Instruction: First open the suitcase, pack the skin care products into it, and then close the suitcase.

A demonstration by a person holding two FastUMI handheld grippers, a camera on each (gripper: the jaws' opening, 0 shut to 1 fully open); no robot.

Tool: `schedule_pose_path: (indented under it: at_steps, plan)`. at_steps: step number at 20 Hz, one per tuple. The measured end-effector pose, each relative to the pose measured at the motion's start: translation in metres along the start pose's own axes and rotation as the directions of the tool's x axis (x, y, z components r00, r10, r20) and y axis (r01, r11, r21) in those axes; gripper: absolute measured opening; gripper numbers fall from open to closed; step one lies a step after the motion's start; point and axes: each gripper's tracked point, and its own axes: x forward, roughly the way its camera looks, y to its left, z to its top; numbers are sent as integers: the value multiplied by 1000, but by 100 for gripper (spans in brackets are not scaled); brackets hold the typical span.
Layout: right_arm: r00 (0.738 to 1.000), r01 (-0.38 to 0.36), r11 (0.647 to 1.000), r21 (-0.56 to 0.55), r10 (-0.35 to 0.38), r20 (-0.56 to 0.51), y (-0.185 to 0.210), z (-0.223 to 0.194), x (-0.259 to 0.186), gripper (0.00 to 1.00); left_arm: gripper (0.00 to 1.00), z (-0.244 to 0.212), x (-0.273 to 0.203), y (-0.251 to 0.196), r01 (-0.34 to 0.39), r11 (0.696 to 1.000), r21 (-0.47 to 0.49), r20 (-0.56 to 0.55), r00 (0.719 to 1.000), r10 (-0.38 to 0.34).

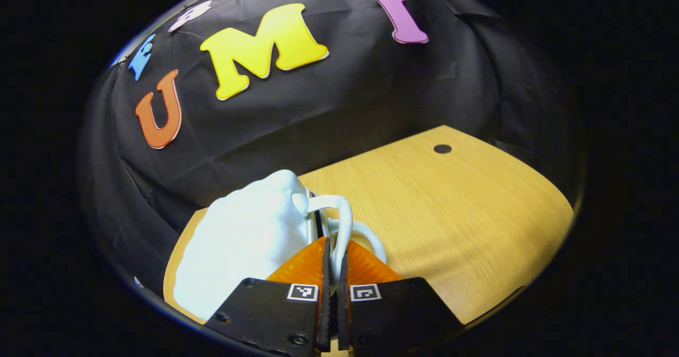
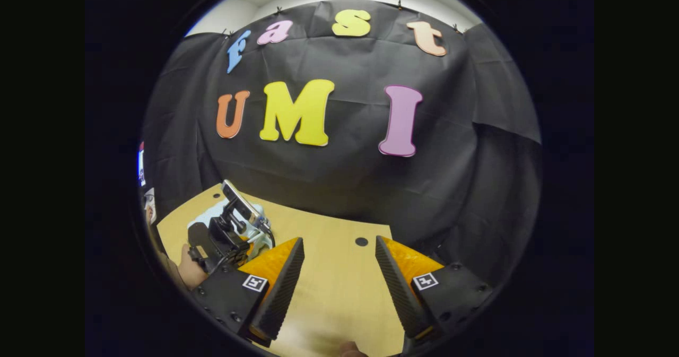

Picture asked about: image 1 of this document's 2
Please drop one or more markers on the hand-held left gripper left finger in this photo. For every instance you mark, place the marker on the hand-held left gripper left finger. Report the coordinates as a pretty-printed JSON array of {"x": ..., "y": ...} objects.
[{"x": 265, "y": 314}]

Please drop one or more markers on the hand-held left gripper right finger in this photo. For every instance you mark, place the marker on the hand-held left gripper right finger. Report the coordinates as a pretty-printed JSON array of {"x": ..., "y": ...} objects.
[{"x": 398, "y": 309}]

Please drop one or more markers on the light blue suitcase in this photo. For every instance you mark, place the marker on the light blue suitcase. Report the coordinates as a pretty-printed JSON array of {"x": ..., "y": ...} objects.
[{"x": 244, "y": 240}]

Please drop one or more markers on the black backdrop cloth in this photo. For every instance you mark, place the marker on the black backdrop cloth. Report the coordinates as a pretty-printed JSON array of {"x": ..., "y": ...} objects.
[{"x": 329, "y": 107}]

